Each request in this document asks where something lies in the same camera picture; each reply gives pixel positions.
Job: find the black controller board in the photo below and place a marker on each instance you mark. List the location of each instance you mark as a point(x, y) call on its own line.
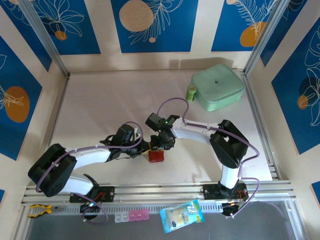
point(228, 210)
point(87, 208)

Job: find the red card holder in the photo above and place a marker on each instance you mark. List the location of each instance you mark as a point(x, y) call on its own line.
point(157, 157)

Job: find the aluminium corner post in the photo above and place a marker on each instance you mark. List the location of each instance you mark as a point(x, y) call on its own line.
point(266, 32)
point(42, 32)

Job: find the aluminium rail beam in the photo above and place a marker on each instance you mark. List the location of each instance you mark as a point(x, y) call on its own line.
point(160, 190)

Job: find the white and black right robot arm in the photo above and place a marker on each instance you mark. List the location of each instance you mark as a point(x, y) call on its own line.
point(190, 132)

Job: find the blue and white snack packet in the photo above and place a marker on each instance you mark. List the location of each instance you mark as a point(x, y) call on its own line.
point(180, 217)

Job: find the mint green zip case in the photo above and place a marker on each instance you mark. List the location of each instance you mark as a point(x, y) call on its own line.
point(217, 85)

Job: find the pink pill box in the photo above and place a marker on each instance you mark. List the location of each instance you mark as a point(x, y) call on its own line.
point(138, 215)

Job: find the small green bottle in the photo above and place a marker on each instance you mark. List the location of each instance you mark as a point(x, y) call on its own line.
point(190, 93)

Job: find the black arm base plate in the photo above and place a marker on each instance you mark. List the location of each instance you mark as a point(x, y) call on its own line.
point(210, 192)
point(110, 193)

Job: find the grey metal panel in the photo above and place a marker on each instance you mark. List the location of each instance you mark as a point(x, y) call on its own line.
point(100, 232)

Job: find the clear pill box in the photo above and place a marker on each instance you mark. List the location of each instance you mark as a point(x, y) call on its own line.
point(121, 218)

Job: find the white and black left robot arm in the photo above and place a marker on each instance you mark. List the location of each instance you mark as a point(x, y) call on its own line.
point(92, 156)

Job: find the aluminium side rail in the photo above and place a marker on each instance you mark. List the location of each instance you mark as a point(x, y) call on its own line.
point(59, 110)
point(251, 90)

